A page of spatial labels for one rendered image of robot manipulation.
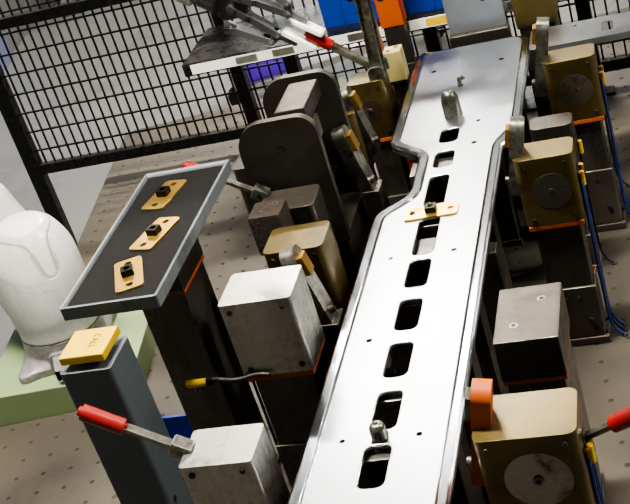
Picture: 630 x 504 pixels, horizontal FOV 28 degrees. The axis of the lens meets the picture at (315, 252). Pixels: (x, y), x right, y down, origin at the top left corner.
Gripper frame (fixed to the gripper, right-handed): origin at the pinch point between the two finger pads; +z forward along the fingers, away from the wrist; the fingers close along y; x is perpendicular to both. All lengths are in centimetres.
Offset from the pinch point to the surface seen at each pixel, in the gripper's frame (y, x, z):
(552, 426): 21, -108, 43
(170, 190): -5, -58, -7
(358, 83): -3.5, -2.5, 13.0
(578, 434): 22, -108, 46
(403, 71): -1.6, 6.1, 20.0
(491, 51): 6.4, 13.5, 33.8
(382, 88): -2.3, -2.7, 17.3
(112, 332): -3, -94, -4
